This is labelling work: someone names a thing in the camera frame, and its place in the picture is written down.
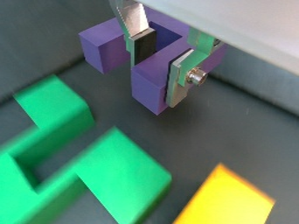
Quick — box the yellow long bar block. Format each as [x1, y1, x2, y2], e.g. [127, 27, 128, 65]
[172, 164, 276, 224]

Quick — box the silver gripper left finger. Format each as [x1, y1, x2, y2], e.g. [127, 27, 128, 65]
[108, 0, 156, 67]

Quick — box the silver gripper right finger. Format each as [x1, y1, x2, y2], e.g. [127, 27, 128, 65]
[165, 27, 225, 108]

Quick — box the green zigzag block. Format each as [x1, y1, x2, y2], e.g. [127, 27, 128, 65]
[0, 75, 172, 224]

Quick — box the purple U-shaped block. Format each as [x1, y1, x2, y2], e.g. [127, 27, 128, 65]
[79, 6, 229, 116]

